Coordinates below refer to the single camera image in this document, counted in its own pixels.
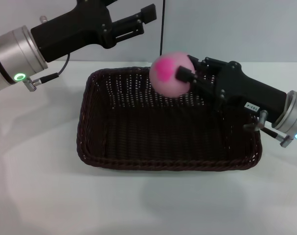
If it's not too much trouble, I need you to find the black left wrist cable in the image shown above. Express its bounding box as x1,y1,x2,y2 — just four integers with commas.
30,53,71,85

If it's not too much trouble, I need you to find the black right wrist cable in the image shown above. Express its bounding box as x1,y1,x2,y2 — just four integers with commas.
243,110,296,148

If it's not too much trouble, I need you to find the dark woven rectangular basket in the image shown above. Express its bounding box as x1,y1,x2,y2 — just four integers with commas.
76,66,263,172

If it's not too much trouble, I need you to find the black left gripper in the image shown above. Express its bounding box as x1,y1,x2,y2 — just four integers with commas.
30,0,157,63

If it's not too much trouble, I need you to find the pink peach toy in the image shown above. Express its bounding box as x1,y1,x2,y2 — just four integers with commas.
149,51,196,98

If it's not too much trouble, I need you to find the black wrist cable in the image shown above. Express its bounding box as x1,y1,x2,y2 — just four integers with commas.
243,110,296,148
30,53,71,85

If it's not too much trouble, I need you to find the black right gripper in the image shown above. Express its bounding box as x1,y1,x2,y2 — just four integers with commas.
175,55,287,123

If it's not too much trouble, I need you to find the black vertical wall strip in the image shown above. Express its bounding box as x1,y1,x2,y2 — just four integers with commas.
159,0,166,56

